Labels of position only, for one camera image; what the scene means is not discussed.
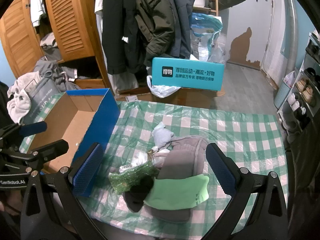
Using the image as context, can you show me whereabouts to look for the grey folded clothes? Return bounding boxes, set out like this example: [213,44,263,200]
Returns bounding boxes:
[39,32,63,62]

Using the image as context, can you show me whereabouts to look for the grey printed bag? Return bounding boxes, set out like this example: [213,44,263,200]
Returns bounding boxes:
[22,76,63,125]

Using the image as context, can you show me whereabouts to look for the green checked table cover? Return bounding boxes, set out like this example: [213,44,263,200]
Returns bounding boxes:
[19,92,288,238]

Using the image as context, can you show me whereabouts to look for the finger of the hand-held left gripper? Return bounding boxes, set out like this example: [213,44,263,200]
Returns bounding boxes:
[5,121,47,137]
[26,140,69,162]

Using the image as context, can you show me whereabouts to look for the grey hoodie pile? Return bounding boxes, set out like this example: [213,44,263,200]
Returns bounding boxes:
[32,57,82,93]

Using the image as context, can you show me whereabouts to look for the black jacket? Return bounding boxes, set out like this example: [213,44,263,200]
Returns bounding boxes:
[101,0,148,75]

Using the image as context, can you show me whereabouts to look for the brown cardboard box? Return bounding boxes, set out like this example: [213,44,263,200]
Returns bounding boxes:
[117,86,225,109]

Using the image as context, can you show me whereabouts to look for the white sock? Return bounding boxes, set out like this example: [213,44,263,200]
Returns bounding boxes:
[152,122,175,148]

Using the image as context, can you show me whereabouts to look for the green glitter sock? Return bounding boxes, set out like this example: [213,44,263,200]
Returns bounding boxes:
[109,162,160,193]

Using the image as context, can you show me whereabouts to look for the grey pants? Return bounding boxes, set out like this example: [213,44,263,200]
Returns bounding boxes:
[146,135,208,223]

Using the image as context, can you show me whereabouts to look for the dark blue jacket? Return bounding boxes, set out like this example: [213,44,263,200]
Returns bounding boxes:
[160,0,194,58]

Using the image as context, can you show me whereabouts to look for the white door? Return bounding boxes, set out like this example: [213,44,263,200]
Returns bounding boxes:
[260,0,297,83]

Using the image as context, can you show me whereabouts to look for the collection of shoes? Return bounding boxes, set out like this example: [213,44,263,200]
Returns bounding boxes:
[282,32,320,135]

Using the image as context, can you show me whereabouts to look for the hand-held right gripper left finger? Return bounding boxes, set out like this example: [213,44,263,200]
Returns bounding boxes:
[20,142,105,240]

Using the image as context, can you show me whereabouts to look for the olive green jacket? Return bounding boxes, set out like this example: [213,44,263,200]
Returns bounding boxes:
[134,0,175,67]

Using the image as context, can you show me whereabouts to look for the white plastic bag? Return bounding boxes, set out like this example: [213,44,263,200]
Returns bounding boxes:
[146,75,182,98]

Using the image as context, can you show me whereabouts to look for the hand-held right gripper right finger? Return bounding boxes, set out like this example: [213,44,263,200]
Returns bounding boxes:
[205,142,288,240]

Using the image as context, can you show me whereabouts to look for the white towel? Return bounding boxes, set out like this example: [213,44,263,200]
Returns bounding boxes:
[6,71,44,122]

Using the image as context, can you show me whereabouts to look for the white garment on wardrobe door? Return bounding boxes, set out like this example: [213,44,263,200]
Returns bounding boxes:
[30,0,48,28]

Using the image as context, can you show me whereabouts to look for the teal shoe box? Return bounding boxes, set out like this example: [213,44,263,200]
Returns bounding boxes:
[150,57,225,92]

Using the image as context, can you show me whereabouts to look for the light blue trash bin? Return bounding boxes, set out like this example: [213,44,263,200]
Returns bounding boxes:
[273,71,297,109]

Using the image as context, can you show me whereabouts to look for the black sock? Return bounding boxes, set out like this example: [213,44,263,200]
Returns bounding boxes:
[124,176,155,212]

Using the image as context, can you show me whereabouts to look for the wooden louvred wardrobe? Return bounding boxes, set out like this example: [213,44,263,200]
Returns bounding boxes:
[0,0,113,95]

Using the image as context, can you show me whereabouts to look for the large clear blue plastic bag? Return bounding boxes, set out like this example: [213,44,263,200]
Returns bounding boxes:
[189,13,227,64]

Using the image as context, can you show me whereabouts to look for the white shoe rack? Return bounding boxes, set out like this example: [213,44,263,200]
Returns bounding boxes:
[276,30,320,140]

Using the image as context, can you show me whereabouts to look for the blue cardboard box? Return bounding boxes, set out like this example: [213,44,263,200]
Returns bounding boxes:
[28,88,121,197]

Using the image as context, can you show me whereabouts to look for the light green cloth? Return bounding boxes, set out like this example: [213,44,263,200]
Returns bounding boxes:
[144,174,210,211]

